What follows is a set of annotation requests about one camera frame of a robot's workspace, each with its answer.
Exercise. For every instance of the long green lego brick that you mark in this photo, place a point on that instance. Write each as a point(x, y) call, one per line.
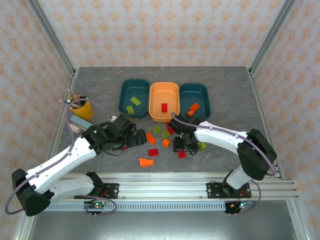
point(130, 109)
point(135, 100)

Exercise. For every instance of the small orange lego brick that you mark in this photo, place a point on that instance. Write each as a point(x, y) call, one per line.
point(166, 142)
point(190, 113)

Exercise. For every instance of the small green lego brick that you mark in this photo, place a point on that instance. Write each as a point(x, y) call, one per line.
point(157, 129)
point(165, 134)
point(203, 146)

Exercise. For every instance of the orange sloped lego brick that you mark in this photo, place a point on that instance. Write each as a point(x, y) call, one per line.
point(146, 162)

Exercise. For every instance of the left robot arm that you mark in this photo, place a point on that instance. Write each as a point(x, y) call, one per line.
point(50, 170)

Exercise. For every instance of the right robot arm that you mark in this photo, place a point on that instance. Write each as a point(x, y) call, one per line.
point(220, 137)

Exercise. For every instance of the teal stapler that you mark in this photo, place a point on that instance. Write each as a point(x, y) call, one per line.
point(80, 121)

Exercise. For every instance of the pink eraser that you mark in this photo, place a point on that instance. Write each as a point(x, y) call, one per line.
point(75, 128)

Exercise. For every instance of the yellow pen cup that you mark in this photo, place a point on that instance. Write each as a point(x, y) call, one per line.
point(83, 111)

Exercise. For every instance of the dark teal plastic container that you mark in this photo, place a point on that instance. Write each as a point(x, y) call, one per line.
point(135, 90)
point(194, 93)

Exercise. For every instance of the orange plastic container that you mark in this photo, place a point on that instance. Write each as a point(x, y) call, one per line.
point(164, 95)

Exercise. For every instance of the black marker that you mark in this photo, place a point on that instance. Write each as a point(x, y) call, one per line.
point(82, 98)

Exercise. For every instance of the white pen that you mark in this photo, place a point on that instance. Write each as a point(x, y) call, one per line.
point(65, 101)

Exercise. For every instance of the small circuit board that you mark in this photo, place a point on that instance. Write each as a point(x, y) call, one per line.
point(97, 205)
point(241, 205)

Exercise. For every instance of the grey metal panel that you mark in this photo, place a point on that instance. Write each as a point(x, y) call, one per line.
point(162, 225)

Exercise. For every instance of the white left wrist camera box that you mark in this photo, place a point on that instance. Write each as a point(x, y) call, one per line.
point(114, 117)

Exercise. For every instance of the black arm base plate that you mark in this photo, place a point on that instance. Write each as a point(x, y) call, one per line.
point(112, 190)
point(212, 190)

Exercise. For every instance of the aluminium mounting rail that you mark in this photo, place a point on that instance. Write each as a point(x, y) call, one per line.
point(162, 187)

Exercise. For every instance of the aluminium side rail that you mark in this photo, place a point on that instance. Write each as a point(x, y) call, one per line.
point(258, 100)
point(70, 86)

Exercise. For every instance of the aluminium frame post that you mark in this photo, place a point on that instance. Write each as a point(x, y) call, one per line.
point(272, 37)
point(52, 37)

